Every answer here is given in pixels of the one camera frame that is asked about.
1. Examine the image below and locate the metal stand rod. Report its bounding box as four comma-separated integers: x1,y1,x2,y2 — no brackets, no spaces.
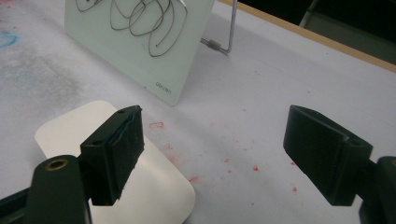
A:
200,0,238,56

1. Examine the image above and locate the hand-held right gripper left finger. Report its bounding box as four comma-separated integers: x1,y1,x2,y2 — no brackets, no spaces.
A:
79,105,146,207

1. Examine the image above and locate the white rounded eraser block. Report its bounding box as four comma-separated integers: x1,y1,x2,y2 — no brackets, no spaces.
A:
34,100,196,224

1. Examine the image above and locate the white scribbled drawing board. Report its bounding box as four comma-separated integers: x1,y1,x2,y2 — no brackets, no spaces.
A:
64,0,217,106

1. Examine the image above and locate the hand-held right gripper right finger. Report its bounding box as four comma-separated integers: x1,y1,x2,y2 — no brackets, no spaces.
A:
282,105,374,207

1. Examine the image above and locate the grey chair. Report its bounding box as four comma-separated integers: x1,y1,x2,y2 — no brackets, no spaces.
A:
298,6,396,65

